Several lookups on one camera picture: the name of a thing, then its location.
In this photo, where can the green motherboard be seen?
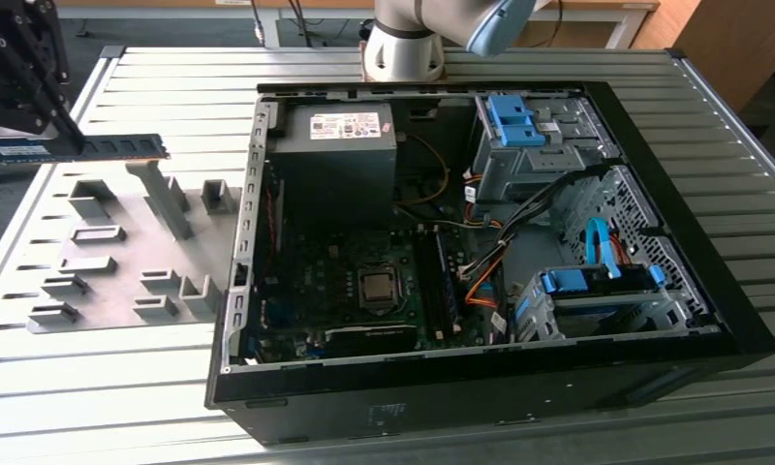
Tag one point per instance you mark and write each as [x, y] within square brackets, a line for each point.
[317, 290]

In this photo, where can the grey parts rack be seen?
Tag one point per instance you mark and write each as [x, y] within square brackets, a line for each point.
[135, 300]

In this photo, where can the black graphics card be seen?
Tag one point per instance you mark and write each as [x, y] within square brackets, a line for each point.
[371, 336]

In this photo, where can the drive cage with blue latches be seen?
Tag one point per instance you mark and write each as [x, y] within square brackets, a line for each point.
[530, 164]

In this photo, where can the CPU socket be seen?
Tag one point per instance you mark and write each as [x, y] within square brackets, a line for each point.
[359, 290]

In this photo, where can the black RAM slot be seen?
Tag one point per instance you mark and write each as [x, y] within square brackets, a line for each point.
[461, 281]

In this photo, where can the blue RAM stick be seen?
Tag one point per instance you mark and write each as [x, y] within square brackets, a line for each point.
[123, 146]

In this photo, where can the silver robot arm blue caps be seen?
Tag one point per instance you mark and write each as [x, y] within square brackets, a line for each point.
[401, 53]

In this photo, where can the white-framed desk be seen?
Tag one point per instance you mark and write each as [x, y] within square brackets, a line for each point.
[426, 12]

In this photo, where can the black open PC case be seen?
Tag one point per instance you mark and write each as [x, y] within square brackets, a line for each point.
[426, 397]

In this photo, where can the grey power supply unit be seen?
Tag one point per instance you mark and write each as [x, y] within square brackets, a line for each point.
[330, 169]

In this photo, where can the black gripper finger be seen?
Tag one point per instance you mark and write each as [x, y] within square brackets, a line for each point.
[52, 106]

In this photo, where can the brown wooden cabinet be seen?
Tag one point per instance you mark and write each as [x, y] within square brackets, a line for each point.
[737, 43]

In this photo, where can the grey metal disk bay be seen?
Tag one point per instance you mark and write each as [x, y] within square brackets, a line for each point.
[621, 315]

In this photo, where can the hard disk in blue carrier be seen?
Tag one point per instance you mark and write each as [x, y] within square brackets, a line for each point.
[569, 283]

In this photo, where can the silver CPU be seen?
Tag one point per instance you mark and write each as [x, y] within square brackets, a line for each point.
[379, 287]

